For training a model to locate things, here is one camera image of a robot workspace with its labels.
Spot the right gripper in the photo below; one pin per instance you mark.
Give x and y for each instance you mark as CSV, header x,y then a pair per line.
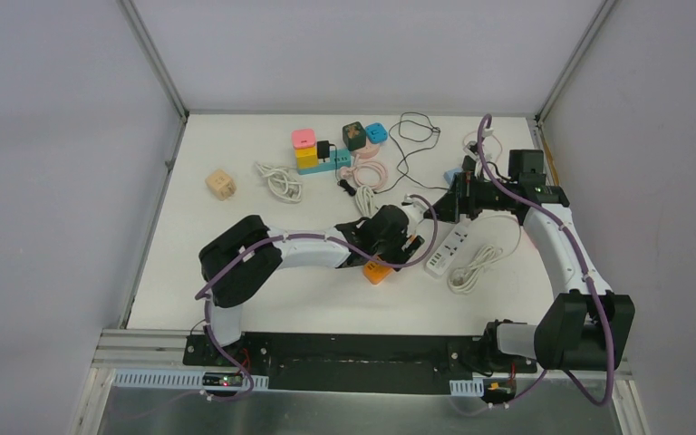
x,y
461,198

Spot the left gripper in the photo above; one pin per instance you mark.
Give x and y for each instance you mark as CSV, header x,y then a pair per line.
x,y
401,247

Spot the orange power strip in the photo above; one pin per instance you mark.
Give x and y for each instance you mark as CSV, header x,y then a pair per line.
x,y
376,273

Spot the teal power strip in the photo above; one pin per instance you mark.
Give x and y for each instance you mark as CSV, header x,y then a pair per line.
x,y
338,158

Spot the pink cube socket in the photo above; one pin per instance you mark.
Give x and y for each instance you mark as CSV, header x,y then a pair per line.
x,y
303,139

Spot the beige dragon cube adapter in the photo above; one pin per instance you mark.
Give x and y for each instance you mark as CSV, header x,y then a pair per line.
x,y
220,184

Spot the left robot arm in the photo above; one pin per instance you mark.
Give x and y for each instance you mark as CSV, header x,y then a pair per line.
x,y
236,264

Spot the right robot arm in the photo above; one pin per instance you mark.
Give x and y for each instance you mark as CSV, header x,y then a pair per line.
x,y
587,326

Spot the round pink socket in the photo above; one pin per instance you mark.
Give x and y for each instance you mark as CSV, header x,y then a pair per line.
x,y
367,152

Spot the blue cube socket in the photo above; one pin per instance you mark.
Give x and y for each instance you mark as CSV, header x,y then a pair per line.
x,y
376,133

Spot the dark green cube socket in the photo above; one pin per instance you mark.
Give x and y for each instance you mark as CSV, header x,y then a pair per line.
x,y
354,136

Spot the yellow cube socket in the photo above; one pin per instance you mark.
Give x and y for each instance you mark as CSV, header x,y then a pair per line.
x,y
306,158

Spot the light blue charger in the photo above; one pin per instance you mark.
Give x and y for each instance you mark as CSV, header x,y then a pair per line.
x,y
450,175

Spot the white power strip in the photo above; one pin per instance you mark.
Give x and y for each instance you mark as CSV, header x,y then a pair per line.
x,y
441,260

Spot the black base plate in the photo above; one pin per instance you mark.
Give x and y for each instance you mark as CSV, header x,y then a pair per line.
x,y
394,364

